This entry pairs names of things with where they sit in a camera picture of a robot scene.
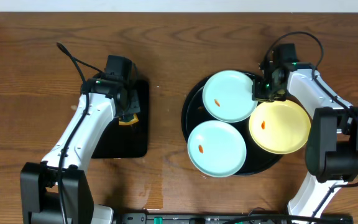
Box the yellow green sponge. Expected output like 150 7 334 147
119 114 139 126

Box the light blue plate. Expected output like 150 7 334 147
202 70 257 123
187 120 247 178

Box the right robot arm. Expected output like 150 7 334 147
252 59 358 218

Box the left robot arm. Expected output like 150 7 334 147
20 78 149 223

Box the black rectangular tray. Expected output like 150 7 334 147
92 80 149 159

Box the black round tray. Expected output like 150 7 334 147
181 75 282 176

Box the yellow plate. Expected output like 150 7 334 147
249 100 311 154

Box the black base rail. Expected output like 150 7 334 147
112 213 354 224

